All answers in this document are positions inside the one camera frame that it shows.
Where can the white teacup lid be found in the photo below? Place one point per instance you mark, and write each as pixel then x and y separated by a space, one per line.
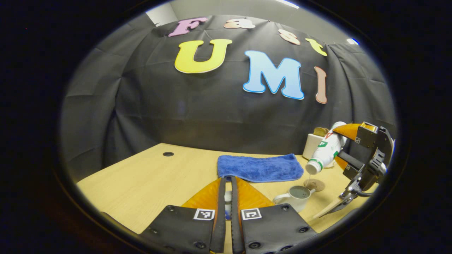
pixel 228 197

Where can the white water bottle green label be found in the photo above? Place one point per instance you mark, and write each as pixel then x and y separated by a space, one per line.
pixel 326 150

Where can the blue towel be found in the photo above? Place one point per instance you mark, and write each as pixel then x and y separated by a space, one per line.
pixel 259 167

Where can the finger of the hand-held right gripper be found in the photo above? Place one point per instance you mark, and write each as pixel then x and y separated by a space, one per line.
pixel 365 135
pixel 353 165

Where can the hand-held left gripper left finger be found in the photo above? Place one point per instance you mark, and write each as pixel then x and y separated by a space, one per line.
pixel 222 211

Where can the round brown coaster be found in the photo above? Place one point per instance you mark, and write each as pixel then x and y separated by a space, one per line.
pixel 317 185

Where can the black backdrop cloth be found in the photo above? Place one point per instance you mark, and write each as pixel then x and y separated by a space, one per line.
pixel 159 106

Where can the white toaster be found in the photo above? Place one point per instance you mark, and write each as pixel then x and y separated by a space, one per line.
pixel 310 146

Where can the brown toast slice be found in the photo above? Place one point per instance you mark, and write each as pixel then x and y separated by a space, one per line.
pixel 320 132

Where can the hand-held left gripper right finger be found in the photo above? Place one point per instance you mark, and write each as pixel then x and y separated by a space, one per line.
pixel 235 218

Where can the white ceramic teacup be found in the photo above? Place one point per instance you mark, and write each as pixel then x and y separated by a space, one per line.
pixel 296 201

